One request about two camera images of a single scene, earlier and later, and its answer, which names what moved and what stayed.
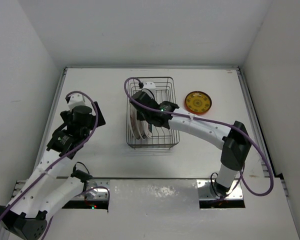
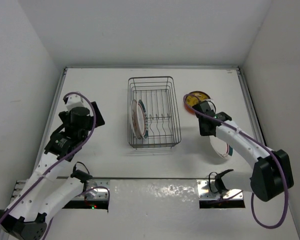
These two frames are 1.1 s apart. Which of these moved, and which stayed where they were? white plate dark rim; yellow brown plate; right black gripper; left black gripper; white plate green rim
Moved: white plate dark rim; right black gripper
Stayed: yellow brown plate; left black gripper; white plate green rim
